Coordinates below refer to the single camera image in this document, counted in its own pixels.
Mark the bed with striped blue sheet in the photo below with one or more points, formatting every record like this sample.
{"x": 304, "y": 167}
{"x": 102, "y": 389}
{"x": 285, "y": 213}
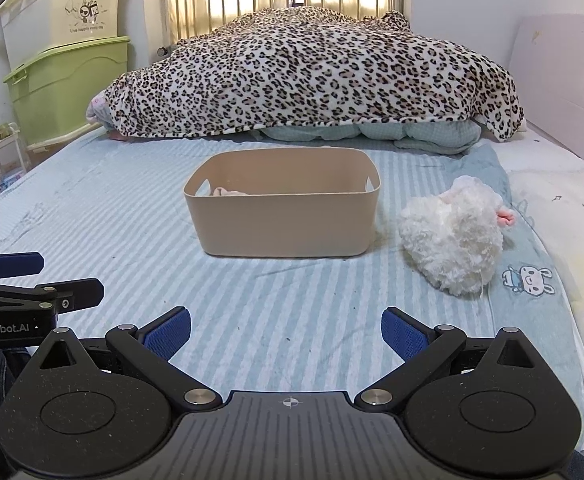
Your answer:
{"x": 121, "y": 220}

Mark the teal checkered quilt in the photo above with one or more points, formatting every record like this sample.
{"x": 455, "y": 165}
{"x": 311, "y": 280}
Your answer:
{"x": 412, "y": 135}

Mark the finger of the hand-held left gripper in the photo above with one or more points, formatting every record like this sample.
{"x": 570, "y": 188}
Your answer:
{"x": 16, "y": 262}
{"x": 84, "y": 292}

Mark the white comforter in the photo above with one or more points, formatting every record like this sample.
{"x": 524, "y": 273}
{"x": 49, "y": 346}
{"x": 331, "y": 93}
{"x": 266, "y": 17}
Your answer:
{"x": 572, "y": 220}

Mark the white fluffy plush toy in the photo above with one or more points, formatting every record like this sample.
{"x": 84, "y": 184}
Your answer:
{"x": 452, "y": 245}

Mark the teal rabbit print blanket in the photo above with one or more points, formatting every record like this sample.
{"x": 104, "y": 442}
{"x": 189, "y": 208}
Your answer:
{"x": 517, "y": 320}

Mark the leopard print blanket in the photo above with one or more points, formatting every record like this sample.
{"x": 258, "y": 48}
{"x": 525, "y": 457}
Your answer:
{"x": 297, "y": 70}

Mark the green plastic storage box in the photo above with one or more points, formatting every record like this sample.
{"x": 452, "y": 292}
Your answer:
{"x": 66, "y": 95}

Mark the person's left leg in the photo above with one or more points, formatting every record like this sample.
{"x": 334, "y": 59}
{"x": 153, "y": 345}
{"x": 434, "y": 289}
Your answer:
{"x": 1, "y": 370}

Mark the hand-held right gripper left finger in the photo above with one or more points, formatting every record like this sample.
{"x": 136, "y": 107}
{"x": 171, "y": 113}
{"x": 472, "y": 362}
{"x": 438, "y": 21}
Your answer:
{"x": 169, "y": 334}

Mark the beige plastic storage bin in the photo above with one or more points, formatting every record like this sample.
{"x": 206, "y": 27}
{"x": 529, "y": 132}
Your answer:
{"x": 282, "y": 220}

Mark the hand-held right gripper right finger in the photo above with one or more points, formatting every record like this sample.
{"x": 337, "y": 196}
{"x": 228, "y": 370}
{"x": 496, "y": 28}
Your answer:
{"x": 402, "y": 334}

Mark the pink floral cloth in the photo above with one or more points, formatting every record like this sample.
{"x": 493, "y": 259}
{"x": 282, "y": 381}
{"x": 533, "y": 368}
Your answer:
{"x": 96, "y": 110}

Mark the white plastic storage box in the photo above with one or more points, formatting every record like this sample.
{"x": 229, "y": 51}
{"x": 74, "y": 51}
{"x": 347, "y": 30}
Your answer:
{"x": 56, "y": 10}

